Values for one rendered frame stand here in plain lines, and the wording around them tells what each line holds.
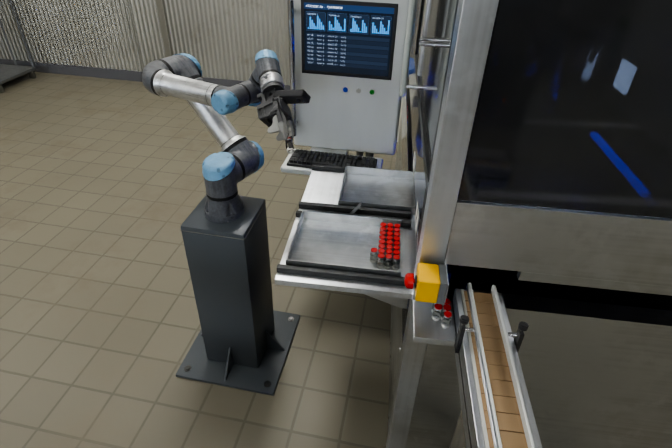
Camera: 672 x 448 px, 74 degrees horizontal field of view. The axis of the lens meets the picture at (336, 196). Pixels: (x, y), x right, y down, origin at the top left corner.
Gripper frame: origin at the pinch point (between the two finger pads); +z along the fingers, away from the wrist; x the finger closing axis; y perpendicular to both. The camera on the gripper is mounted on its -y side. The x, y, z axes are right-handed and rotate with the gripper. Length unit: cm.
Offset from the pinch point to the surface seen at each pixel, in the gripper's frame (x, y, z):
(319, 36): -33, -9, -68
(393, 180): -58, -15, -4
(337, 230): -31.1, 3.4, 19.7
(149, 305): -78, 132, -3
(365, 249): -30.0, -4.6, 30.1
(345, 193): -44.4, 1.3, 0.5
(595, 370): -61, -54, 79
